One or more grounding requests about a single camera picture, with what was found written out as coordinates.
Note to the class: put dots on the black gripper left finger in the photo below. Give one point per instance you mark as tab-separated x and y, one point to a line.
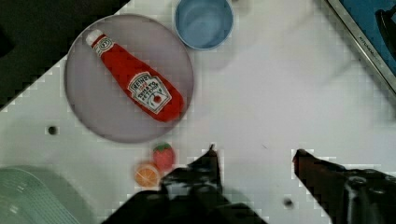
203	172

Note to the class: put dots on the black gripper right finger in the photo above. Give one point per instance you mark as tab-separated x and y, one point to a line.
348	196

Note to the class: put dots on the black toaster oven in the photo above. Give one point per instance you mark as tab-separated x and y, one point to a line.
358	18

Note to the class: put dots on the black oven door handle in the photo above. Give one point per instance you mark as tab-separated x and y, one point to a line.
387	28

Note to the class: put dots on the toy strawberry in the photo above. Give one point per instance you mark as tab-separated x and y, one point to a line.
164	157

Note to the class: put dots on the toy orange slice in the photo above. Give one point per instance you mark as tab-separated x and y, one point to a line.
146	175

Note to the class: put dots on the red ketchup bottle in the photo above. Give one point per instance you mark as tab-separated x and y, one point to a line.
147	88

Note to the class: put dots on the blue bowl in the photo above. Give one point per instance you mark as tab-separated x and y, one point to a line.
203	24

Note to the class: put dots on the green colander basket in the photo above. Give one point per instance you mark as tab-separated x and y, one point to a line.
36	195

